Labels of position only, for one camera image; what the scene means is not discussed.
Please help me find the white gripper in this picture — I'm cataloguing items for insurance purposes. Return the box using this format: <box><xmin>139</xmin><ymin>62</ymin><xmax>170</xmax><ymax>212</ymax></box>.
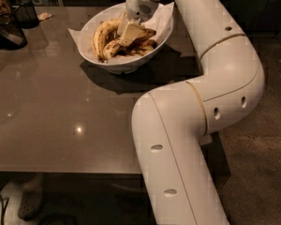
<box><xmin>117</xmin><ymin>0</ymin><xmax>159</xmax><ymax>47</ymax></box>

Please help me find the spotted banana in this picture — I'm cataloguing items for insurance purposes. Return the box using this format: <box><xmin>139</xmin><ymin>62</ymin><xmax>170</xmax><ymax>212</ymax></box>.
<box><xmin>116</xmin><ymin>39</ymin><xmax>157</xmax><ymax>56</ymax></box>
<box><xmin>103</xmin><ymin>29</ymin><xmax>156</xmax><ymax>60</ymax></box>

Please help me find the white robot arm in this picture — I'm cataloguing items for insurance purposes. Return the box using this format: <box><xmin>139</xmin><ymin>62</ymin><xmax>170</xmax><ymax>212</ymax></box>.
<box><xmin>126</xmin><ymin>0</ymin><xmax>265</xmax><ymax>225</ymax></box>

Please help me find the white bowl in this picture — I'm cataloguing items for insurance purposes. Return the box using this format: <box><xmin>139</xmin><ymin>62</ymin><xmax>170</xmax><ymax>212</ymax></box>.
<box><xmin>77</xmin><ymin>2</ymin><xmax>175</xmax><ymax>75</ymax></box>

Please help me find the left curved banana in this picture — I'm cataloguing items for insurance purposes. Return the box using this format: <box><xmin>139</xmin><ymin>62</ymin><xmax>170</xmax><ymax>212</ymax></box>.
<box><xmin>93</xmin><ymin>19</ymin><xmax>121</xmax><ymax>60</ymax></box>

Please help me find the small wrapped packet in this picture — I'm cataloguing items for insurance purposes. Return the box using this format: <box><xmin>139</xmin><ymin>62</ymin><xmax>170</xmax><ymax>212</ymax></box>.
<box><xmin>37</xmin><ymin>12</ymin><xmax>52</xmax><ymax>22</ymax></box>

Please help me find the black mesh pen cup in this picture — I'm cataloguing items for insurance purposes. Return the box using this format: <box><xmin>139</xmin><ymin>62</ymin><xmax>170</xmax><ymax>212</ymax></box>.
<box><xmin>10</xmin><ymin>0</ymin><xmax>39</xmax><ymax>29</ymax></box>

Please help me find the dark mesh basket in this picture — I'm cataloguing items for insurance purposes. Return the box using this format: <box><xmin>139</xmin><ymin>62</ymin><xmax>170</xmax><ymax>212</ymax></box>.
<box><xmin>0</xmin><ymin>14</ymin><xmax>27</xmax><ymax>50</ymax></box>

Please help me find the grey clog shoe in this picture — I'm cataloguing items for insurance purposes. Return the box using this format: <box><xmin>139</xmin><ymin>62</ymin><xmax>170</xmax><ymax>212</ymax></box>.
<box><xmin>18</xmin><ymin>173</ymin><xmax>43</xmax><ymax>220</ymax></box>

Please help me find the black floor cable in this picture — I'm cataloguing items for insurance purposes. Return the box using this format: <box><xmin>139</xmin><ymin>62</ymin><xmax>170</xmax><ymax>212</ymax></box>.
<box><xmin>0</xmin><ymin>193</ymin><xmax>10</xmax><ymax>225</ymax></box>

